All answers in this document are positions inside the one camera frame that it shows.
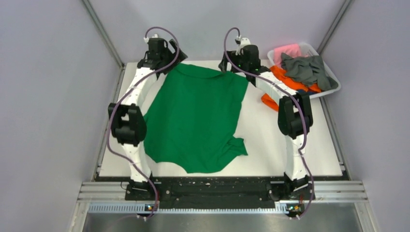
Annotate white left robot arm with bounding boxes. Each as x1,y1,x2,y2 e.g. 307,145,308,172
107,37,187,203

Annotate blue t shirt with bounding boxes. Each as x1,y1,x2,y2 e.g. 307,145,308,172
296,89,317,95

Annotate green t shirt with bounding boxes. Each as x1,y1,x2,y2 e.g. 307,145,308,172
144,63,249,174

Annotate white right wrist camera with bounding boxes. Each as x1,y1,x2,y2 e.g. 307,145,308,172
235,36,251,55

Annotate white slotted cable duct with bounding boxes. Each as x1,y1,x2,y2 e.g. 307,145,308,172
88,203,289,214

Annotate pink t shirt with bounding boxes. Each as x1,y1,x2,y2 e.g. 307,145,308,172
273,43,302,67

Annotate orange t shirt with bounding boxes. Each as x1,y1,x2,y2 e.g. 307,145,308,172
261,65,322,112

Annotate grey t shirt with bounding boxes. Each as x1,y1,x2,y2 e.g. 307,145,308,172
281,53,339,91

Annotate aluminium frame rail right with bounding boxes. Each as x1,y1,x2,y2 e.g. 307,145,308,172
316,0,354,180

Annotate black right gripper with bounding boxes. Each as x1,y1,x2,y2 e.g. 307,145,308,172
219,52,249,74

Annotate aluminium frame rail left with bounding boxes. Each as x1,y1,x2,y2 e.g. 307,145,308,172
81,0,125,181

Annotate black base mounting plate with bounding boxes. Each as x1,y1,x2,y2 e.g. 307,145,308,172
125,174,316,210

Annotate white plastic laundry bin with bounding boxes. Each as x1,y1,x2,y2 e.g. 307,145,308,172
267,43,341,99

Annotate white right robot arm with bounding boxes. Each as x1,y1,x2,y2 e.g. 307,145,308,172
219,45,314,201

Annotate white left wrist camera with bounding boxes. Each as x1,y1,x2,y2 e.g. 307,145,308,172
144,33,161,43

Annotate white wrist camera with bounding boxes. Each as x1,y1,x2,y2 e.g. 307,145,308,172
235,36,251,55
144,33,161,43

